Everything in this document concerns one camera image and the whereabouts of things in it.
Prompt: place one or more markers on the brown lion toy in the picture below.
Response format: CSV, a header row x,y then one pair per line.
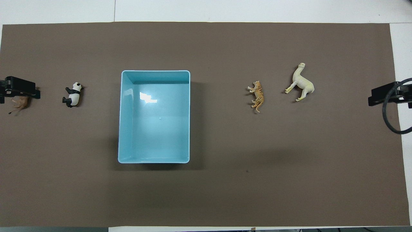
x,y
22,103

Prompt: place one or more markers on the black and white panda toy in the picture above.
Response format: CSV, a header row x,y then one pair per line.
x,y
74,95

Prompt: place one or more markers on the orange striped tiger toy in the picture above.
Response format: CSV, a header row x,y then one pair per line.
x,y
258,95

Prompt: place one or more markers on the brown table mat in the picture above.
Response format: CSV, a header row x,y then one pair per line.
x,y
225,193

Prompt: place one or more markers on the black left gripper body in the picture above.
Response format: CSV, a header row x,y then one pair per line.
x,y
19,86

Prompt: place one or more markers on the light blue storage box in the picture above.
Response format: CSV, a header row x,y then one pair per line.
x,y
154,129

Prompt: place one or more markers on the cream camel toy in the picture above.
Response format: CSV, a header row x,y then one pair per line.
x,y
303,83

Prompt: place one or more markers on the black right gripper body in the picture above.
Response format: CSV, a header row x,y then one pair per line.
x,y
404,94

